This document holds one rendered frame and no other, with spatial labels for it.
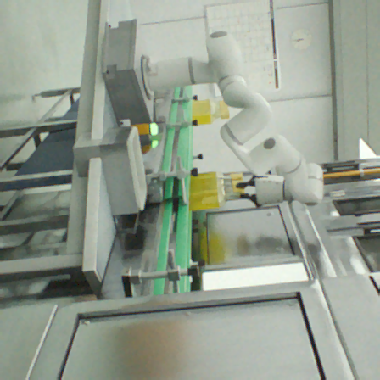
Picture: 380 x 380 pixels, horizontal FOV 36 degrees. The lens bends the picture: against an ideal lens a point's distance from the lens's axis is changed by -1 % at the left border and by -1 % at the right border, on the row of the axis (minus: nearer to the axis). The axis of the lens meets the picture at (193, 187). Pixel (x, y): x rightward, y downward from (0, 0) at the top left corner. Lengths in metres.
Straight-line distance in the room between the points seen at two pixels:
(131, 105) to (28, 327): 1.05
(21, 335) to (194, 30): 6.92
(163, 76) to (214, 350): 1.20
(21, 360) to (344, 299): 0.55
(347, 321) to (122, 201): 0.92
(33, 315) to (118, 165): 0.68
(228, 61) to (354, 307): 1.02
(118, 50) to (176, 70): 0.20
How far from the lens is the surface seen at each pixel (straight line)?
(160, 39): 7.84
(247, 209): 2.26
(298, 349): 0.96
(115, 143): 1.67
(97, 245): 1.53
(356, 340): 0.96
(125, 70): 1.87
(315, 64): 8.03
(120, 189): 1.72
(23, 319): 1.13
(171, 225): 1.81
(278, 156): 1.77
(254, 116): 1.74
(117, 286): 1.49
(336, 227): 2.16
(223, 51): 1.85
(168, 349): 0.99
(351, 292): 1.07
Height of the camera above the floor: 1.08
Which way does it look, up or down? 3 degrees down
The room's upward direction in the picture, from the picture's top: 84 degrees clockwise
